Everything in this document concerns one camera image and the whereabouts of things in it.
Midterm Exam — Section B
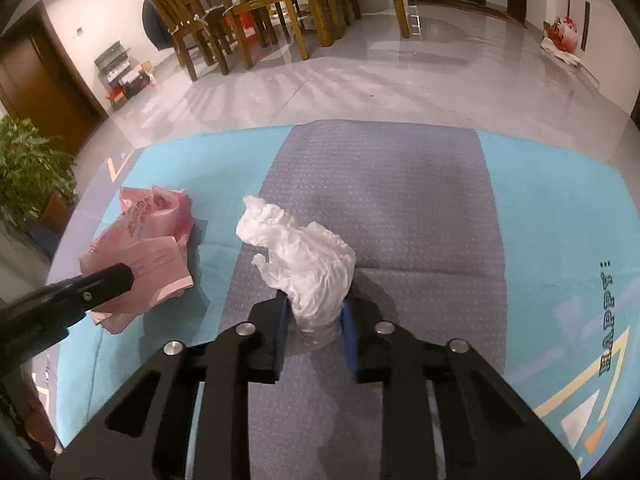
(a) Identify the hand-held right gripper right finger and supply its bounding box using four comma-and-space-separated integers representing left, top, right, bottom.
340, 297, 583, 480

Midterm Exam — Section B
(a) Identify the pink plastic bag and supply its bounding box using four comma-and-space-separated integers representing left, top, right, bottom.
79, 186, 196, 335

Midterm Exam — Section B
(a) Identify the brown wooden door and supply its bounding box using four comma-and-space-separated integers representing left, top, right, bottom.
0, 2, 110, 157

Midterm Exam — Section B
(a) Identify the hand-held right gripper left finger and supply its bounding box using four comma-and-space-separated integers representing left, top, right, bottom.
50, 295, 293, 480

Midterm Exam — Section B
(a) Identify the green potted plant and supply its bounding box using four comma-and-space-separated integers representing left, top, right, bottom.
0, 116, 81, 235

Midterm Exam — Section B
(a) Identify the red and white bag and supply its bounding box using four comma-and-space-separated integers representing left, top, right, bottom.
541, 16, 584, 67

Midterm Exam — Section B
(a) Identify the stack of boxes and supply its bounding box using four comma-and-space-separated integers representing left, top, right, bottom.
94, 40, 158, 111

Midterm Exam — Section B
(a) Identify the white cabinet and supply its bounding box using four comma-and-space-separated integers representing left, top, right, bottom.
555, 0, 640, 126

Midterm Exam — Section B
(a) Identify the white tissue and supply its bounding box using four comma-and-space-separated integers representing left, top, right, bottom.
236, 195, 357, 346

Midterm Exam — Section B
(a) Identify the blue and grey mat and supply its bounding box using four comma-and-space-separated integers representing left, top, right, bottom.
30, 119, 640, 480

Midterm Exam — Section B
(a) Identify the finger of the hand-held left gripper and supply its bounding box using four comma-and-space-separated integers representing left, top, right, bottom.
0, 263, 136, 376

